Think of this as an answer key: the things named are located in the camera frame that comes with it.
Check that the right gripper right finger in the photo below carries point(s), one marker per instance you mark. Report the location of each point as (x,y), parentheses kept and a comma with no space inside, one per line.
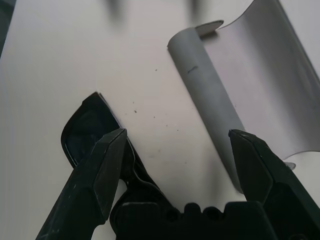
(270,180)

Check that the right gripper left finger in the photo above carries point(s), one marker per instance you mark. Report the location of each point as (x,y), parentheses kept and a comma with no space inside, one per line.
(87,180)

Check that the black sunglasses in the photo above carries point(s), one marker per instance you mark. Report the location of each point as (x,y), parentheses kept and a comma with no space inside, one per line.
(82,125)

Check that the grey glasses case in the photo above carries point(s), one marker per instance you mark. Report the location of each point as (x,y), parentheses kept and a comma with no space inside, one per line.
(200,82)

